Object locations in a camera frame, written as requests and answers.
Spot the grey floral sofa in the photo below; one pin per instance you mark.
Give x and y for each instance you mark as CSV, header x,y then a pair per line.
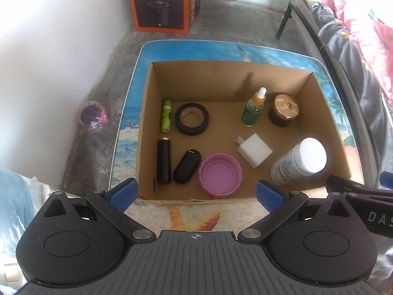
x,y
369,111

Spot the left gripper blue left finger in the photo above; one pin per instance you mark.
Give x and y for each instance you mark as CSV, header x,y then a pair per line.
x,y
124,194

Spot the beach print table mat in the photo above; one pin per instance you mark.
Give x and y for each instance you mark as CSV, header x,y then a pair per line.
x,y
220,215

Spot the orange appliance carton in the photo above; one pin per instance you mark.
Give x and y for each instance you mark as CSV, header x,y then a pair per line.
x,y
166,16

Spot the black cylindrical tube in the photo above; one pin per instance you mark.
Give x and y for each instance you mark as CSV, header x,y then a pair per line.
x,y
163,163

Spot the white power adapter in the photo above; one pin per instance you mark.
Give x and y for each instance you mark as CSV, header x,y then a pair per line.
x,y
254,150

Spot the black electrical tape roll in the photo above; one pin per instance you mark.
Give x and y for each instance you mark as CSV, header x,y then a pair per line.
x,y
192,119

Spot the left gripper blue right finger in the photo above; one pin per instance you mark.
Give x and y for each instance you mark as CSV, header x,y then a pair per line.
x,y
270,196

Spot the black tripod leg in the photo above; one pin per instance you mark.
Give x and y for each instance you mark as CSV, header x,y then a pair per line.
x,y
286,17

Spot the green lip balm tube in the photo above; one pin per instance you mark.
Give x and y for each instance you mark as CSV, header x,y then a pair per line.
x,y
165,116

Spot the black oval case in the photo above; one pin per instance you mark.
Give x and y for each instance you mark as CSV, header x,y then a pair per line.
x,y
187,166

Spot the gold lid dark jar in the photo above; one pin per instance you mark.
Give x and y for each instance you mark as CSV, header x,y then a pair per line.
x,y
283,110

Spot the purple cup on floor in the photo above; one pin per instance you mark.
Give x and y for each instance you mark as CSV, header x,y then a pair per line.
x,y
93,116

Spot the white green pill bottle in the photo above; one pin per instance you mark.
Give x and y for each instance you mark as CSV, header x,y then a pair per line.
x,y
304,160

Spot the pink plastic lid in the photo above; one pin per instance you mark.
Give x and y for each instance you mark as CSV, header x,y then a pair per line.
x,y
220,175

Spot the green dropper bottle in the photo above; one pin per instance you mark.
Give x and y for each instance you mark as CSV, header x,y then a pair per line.
x,y
254,107

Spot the brown cardboard box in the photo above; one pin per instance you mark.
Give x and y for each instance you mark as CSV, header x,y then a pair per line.
x,y
223,88

